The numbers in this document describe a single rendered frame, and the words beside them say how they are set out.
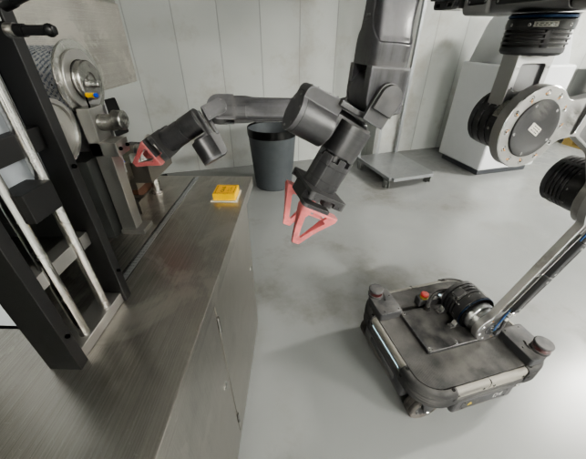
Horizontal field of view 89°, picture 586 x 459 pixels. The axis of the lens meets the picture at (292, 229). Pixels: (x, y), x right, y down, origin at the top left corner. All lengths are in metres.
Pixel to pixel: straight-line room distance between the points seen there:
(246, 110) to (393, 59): 0.42
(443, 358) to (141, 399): 1.16
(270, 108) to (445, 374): 1.14
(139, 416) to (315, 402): 1.06
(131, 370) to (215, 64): 3.16
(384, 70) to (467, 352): 1.25
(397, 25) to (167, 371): 0.57
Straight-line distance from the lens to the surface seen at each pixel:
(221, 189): 0.96
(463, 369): 1.44
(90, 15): 1.57
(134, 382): 0.55
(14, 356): 0.68
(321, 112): 0.43
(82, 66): 0.80
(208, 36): 3.46
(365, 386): 1.55
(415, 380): 1.34
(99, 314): 0.63
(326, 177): 0.46
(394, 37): 0.45
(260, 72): 3.52
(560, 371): 2.01
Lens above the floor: 1.33
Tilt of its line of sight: 33 degrees down
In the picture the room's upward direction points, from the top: straight up
